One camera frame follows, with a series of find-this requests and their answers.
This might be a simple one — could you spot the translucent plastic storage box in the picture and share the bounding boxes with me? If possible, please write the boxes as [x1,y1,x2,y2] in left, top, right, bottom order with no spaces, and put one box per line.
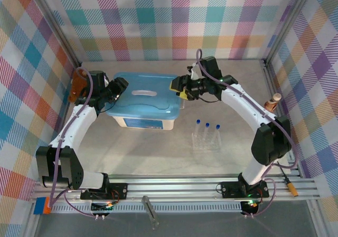
[112,99,185,131]

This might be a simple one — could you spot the blue plastic box lid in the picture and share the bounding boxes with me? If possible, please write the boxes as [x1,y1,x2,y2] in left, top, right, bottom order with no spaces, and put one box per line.
[105,72,183,120]

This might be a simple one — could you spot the brown teddy bear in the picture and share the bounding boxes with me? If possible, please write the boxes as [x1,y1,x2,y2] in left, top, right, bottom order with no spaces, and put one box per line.
[69,67,88,103]

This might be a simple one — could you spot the clear test tube rack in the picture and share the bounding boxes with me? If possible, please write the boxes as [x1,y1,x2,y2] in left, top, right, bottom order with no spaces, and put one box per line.
[191,131,221,151]

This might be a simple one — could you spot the plaid fabric backdrop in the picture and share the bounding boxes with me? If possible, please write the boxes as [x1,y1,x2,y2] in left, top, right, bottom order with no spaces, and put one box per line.
[0,0,338,237]

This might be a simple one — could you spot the brown bottle with cork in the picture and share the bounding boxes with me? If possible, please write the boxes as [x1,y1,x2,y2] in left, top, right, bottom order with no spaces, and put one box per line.
[264,93,282,114]

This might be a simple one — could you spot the circuit board with green light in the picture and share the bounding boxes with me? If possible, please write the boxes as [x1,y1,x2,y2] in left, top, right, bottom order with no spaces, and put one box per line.
[240,200,261,214]
[91,200,116,213]

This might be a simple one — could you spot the metal clamp bar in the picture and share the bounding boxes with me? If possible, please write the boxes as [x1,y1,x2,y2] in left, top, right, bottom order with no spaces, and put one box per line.
[142,195,160,230]

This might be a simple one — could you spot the blue and orange toy bricks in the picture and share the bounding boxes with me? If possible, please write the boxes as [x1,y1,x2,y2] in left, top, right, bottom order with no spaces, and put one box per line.
[34,196,53,215]

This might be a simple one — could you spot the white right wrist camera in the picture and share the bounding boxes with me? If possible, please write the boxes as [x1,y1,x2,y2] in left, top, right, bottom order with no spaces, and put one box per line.
[186,64,201,81]

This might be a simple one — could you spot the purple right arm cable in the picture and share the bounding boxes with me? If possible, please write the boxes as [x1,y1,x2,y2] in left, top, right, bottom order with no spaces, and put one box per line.
[195,49,301,218]

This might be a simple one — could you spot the aluminium side rail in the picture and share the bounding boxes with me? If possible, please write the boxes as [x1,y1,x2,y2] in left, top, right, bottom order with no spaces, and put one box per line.
[261,59,302,178]

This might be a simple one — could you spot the aluminium corner post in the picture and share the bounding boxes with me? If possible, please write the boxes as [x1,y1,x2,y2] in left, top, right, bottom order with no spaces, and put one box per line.
[264,0,316,65]
[33,0,81,68]

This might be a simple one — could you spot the aluminium rail frame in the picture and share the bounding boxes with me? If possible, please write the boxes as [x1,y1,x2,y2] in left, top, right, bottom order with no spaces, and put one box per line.
[31,173,322,203]

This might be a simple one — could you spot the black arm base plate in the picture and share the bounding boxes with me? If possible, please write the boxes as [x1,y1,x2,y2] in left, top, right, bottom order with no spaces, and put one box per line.
[220,180,270,198]
[80,183,129,201]

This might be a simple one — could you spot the white slotted cable duct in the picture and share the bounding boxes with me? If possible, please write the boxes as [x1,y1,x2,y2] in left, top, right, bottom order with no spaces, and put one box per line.
[52,203,242,213]

